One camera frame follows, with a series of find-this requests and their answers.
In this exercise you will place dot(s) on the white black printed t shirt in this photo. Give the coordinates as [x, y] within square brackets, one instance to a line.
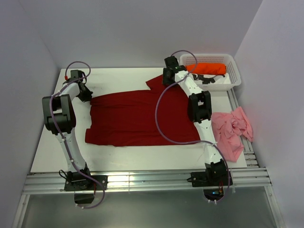
[211, 79]

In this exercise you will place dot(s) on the pink t shirt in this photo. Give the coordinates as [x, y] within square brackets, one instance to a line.
[228, 128]

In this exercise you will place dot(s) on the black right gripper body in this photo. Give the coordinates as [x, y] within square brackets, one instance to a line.
[166, 80]

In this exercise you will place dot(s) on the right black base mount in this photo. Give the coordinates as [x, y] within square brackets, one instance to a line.
[211, 180]

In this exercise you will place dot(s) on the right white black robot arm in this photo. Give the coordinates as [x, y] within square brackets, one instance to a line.
[199, 112]

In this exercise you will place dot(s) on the aluminium rail frame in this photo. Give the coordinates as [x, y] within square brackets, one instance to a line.
[141, 169]

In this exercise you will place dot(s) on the white plastic basket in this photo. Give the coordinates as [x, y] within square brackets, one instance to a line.
[227, 60]

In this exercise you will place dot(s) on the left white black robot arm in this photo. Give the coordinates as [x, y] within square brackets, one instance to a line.
[60, 119]

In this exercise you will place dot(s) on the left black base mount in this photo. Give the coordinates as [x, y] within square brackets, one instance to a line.
[84, 188]

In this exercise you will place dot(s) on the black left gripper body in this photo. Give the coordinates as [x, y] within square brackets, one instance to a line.
[85, 95]

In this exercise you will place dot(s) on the dark red t shirt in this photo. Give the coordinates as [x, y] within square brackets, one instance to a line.
[127, 118]

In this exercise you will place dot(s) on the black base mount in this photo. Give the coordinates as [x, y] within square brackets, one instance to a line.
[211, 180]
[84, 188]

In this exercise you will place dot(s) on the rolled orange t shirt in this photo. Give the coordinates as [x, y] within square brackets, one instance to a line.
[207, 68]

